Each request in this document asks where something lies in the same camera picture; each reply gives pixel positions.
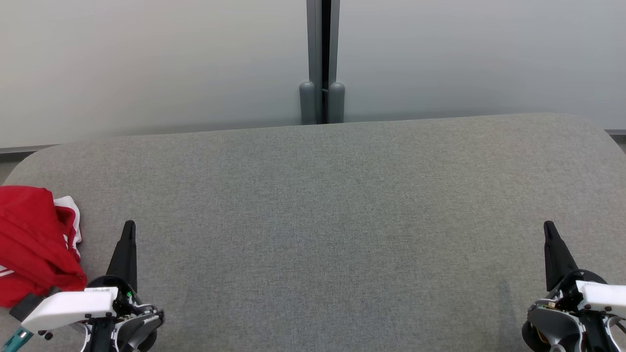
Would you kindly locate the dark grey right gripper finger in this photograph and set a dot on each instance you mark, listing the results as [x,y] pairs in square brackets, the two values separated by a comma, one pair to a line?
[556,259]

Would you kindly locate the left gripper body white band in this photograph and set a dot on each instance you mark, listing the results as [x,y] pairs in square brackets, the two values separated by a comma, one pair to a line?
[73,305]

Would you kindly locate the grey wall base rail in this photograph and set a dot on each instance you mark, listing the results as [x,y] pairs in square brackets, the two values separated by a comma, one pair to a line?
[616,132]
[24,149]

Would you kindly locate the grey partition frame post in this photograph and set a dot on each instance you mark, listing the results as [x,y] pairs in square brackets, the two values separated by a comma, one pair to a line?
[313,39]

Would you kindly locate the red shirt with white sleeves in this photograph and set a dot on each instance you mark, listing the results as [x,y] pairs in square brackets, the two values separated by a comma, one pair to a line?
[29,234]

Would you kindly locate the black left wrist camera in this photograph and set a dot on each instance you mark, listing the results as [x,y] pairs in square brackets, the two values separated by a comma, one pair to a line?
[27,305]

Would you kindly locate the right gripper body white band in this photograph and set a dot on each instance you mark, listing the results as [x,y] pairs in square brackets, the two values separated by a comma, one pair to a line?
[604,296]

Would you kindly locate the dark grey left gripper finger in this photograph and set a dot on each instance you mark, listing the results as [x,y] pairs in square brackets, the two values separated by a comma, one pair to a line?
[126,259]

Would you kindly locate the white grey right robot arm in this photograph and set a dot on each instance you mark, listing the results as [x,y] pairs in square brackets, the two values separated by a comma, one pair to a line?
[552,325]

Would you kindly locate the grey cylindrical post foot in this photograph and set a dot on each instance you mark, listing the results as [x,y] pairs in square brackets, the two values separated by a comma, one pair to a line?
[307,102]
[336,102]

